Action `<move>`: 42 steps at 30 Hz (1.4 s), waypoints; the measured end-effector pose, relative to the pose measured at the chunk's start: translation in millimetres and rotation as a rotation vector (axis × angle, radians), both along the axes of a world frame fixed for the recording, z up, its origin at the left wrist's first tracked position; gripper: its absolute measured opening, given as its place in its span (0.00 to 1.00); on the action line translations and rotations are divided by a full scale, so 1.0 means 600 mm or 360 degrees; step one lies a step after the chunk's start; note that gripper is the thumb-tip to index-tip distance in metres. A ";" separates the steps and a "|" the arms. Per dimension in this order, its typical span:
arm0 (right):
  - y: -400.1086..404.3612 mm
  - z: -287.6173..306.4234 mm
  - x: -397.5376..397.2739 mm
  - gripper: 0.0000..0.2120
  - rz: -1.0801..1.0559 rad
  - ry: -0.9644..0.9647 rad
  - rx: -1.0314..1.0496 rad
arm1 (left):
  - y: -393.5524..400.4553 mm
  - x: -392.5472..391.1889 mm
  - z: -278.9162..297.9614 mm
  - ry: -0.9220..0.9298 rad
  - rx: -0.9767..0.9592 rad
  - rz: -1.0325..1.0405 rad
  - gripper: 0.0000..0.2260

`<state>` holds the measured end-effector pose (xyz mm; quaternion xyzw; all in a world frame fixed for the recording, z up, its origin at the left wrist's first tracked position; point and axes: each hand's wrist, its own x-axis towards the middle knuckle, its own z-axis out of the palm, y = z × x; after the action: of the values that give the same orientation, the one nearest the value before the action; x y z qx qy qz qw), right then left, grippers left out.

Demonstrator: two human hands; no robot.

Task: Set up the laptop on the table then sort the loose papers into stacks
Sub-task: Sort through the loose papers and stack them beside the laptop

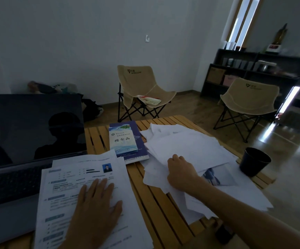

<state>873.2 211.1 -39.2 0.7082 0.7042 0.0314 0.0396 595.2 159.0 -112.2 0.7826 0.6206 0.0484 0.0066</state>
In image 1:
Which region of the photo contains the beige folding chair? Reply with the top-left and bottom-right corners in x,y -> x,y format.
116,65 -> 177,123
213,77 -> 280,144

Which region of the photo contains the person's right forearm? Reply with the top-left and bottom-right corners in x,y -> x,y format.
189,178 -> 300,249

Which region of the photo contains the brown bottle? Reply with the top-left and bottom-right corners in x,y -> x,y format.
273,23 -> 288,46

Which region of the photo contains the pink storage box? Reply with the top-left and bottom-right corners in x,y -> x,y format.
222,74 -> 240,87

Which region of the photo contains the person's right hand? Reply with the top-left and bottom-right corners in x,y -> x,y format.
167,154 -> 203,194

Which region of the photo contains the pile of white papers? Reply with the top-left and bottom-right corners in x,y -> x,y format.
139,123 -> 274,225

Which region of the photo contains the tall narrow window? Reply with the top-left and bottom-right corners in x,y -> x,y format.
226,0 -> 264,49

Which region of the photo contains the metal pot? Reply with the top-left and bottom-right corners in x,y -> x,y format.
255,60 -> 278,73

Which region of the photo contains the person's left hand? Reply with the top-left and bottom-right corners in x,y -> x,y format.
61,178 -> 123,243

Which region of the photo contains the woven storage basket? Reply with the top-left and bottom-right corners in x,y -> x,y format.
207,67 -> 226,85

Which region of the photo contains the sorted text document stack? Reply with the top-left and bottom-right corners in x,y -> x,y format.
34,149 -> 154,249

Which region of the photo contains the grey laptop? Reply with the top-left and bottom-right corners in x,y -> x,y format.
0,93 -> 88,249

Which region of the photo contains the black shelf unit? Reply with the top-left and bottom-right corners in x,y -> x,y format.
200,48 -> 300,120

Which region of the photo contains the red and white booklet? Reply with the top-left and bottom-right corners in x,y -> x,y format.
136,94 -> 162,106

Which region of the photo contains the dark bottle with blue cap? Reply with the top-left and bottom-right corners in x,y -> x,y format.
214,223 -> 235,245

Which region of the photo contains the wooden slatted table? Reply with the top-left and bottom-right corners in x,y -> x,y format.
0,115 -> 276,249

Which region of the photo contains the black plastic pot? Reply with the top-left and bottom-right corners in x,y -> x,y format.
239,147 -> 272,178

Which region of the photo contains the blue booklet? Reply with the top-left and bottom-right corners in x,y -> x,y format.
108,120 -> 150,165

